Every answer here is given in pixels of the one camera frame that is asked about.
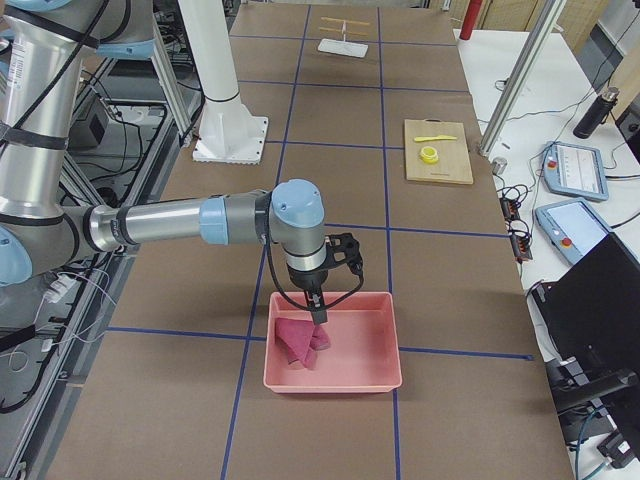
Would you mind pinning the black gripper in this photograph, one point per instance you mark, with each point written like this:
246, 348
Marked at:
308, 279

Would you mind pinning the pink cloth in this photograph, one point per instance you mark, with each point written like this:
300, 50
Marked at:
301, 340

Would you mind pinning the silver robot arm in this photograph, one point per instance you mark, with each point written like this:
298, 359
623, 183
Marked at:
51, 41

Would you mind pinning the black water bottle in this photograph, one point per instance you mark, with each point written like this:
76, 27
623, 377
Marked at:
596, 113

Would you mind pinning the pink plastic tray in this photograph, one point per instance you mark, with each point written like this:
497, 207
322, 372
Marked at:
362, 355

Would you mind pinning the yellow lemon slice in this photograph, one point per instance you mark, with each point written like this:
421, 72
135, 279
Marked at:
429, 155

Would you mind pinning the wooden cutting board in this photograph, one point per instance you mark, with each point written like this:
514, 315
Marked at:
454, 165

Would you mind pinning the yellow plastic knife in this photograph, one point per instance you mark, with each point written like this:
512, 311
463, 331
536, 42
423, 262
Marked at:
441, 137

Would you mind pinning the black usb hub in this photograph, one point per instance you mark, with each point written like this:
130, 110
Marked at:
510, 209
521, 248

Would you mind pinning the white rack tray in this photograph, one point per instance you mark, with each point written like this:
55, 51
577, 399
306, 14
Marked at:
342, 48

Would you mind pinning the near teach pendant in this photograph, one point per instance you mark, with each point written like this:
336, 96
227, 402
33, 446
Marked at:
573, 227

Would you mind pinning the teach pendant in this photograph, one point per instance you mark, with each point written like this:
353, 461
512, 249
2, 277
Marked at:
573, 227
574, 170

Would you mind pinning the black monitor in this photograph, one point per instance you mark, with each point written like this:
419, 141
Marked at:
592, 315

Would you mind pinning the far teach pendant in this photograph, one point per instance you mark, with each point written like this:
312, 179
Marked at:
574, 170

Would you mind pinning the red cylinder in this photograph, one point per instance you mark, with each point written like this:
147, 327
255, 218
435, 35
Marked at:
470, 18

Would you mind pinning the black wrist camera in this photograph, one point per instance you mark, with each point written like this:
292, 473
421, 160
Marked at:
344, 249

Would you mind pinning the white pedestal column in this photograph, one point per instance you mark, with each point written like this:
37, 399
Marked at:
228, 132

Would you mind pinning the aluminium frame post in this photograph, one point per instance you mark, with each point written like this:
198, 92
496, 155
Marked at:
527, 58

